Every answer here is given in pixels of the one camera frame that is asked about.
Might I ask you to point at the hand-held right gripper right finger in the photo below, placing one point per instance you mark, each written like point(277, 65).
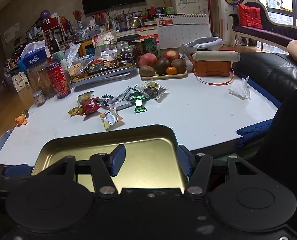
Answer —
point(184, 160)

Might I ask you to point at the empty glass jar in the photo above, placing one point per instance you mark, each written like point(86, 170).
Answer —
point(123, 47)

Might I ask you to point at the tangerine peel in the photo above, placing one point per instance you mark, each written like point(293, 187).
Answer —
point(21, 120)

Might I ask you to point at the desk calendar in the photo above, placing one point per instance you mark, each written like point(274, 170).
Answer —
point(186, 32)

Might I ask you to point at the tan biscuit clear packet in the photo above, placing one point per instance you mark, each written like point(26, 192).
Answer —
point(84, 97)

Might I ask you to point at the dark blue snack packet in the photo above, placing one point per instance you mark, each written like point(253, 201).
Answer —
point(105, 98)

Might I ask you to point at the white shopping bag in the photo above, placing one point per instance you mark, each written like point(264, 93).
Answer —
point(21, 82)

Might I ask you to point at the panda-printed jar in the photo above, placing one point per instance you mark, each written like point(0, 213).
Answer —
point(137, 51)

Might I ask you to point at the white crumpled tissue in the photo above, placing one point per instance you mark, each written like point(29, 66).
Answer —
point(238, 90)

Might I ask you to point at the wall paper sheets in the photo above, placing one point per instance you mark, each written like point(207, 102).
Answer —
point(12, 32)

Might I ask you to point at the red dried flowers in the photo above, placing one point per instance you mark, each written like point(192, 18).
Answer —
point(78, 15)

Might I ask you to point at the clear plastic bag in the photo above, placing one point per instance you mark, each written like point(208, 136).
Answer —
point(72, 52)

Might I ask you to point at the black cracker packet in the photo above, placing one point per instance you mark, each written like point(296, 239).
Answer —
point(101, 67)

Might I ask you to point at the silver foil snack packet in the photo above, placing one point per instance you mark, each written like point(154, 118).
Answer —
point(110, 118)

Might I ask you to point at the purple ball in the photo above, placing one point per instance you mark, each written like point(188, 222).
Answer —
point(45, 14)

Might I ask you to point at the small red apple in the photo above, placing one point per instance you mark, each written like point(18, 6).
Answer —
point(171, 55)

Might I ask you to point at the yellow wooden stool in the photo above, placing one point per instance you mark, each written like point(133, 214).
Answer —
point(84, 48)

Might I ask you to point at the green mug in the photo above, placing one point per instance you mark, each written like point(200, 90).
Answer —
point(169, 10)

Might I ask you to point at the green-edged white snack packet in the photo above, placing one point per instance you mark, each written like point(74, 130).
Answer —
point(130, 91)

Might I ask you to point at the orange box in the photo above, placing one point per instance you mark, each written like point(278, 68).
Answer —
point(211, 68)

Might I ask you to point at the pale green thermos cup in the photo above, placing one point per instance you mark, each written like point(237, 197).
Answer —
point(59, 58)

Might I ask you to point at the white roll cushion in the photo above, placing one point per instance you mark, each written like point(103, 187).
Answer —
point(213, 55)

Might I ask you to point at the blue tissue box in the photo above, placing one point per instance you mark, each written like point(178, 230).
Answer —
point(33, 60)

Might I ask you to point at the black leather sofa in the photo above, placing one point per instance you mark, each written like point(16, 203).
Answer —
point(268, 70)

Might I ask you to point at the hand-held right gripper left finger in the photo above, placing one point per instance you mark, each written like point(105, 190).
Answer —
point(118, 160)

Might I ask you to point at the purple foil candy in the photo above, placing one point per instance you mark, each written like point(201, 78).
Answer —
point(126, 57)

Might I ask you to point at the cluttered storage shelf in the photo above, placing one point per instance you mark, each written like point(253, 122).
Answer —
point(56, 35)

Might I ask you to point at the red biscuit can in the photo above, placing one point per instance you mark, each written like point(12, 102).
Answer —
point(58, 80)

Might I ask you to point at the gold foil candy packet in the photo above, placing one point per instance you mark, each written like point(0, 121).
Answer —
point(74, 110)

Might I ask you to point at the large clear jar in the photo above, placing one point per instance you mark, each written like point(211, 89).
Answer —
point(38, 80)

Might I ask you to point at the white snack packet pink print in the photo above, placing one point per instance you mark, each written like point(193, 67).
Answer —
point(119, 103)

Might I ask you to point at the tangerine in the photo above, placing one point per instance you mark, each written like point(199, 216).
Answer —
point(171, 70)

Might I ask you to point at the black round stool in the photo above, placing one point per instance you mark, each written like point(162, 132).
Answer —
point(128, 38)

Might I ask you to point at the red snack packet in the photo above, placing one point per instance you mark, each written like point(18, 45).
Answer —
point(91, 105)

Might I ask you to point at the red pole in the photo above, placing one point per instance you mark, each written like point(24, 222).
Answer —
point(209, 7)

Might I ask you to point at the gold tin tray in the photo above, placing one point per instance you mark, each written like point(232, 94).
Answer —
point(143, 155)

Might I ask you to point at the clear packet dark dried fruit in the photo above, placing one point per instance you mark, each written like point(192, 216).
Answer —
point(153, 90)

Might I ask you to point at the white tray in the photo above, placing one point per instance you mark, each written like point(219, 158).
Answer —
point(113, 76)

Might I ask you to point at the small glass jar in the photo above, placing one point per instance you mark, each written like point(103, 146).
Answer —
point(39, 98)

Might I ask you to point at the green foil candy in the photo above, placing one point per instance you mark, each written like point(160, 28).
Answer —
point(139, 103)

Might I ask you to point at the gold snack-filled tray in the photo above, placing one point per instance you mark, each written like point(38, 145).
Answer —
point(124, 66)

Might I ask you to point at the tan paper pastry packet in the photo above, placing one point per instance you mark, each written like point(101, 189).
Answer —
point(76, 70)

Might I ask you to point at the dark ornate chaise lounge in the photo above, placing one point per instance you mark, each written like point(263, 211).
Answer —
point(271, 30)

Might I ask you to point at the white neck massager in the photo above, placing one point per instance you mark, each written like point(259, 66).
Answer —
point(208, 42)

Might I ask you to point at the blue white porcelain vase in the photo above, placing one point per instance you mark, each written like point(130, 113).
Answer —
point(82, 32)

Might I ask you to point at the green beverage can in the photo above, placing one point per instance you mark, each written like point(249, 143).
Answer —
point(150, 47)

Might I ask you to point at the large red apple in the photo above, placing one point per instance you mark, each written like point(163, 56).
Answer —
point(148, 60)

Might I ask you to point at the red cushion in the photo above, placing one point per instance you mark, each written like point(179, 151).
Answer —
point(249, 16)

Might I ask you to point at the steel bowl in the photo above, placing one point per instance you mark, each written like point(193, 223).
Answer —
point(134, 22)

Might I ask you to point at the blue table edge guard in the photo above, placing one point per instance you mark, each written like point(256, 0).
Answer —
point(253, 131)

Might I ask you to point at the white television console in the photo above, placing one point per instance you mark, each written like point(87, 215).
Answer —
point(148, 31)

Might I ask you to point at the yellow fruit tray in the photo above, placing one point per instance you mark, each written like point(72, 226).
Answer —
point(181, 76)

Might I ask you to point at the framed photo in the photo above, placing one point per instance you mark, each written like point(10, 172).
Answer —
point(92, 21)

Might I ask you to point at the tree-printed snack bag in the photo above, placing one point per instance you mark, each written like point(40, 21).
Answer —
point(106, 42)

